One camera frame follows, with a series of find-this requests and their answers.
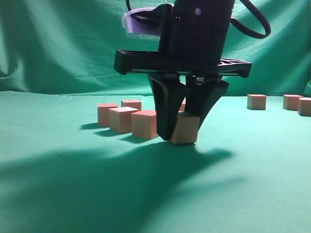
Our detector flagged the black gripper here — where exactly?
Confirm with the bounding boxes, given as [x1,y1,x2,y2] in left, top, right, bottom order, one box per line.
[114,0,251,141]

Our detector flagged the pink cube column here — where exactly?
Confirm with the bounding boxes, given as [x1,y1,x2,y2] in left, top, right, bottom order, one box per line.
[97,103,118,126]
[283,94,303,111]
[247,94,267,110]
[109,107,138,134]
[297,97,311,117]
[170,112,200,144]

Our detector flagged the pink cube with pen marks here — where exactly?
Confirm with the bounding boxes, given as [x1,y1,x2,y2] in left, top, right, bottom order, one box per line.
[121,99,142,111]

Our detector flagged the green cloth backdrop and cover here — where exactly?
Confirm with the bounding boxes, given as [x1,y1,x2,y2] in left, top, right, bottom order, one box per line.
[0,0,311,233]

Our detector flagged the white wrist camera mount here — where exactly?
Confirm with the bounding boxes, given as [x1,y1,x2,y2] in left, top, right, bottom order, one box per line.
[121,7,161,41]

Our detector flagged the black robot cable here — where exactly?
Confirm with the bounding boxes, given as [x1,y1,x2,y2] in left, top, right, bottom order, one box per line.
[125,0,272,39]

